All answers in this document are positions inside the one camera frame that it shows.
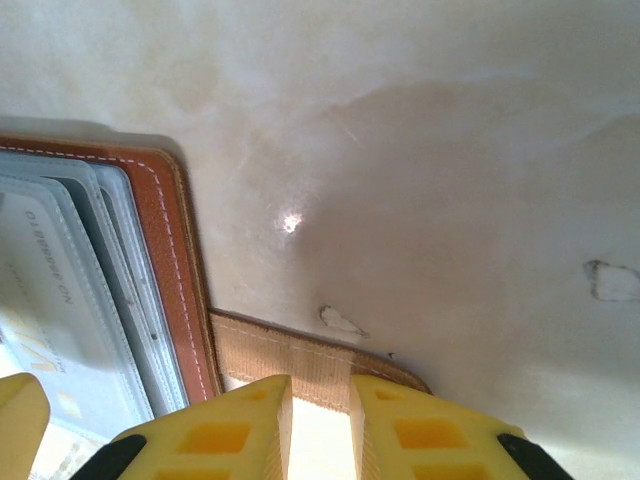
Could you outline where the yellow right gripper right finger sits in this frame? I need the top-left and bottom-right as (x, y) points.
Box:
(348, 374), (577, 480)

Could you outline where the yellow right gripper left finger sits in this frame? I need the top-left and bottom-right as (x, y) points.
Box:
(74, 373), (294, 480)

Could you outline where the white VIP credit card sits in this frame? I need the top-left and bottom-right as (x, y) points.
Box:
(0, 193), (154, 444)

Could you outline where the brown leather card holder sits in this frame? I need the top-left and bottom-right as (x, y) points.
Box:
(0, 117), (434, 480)

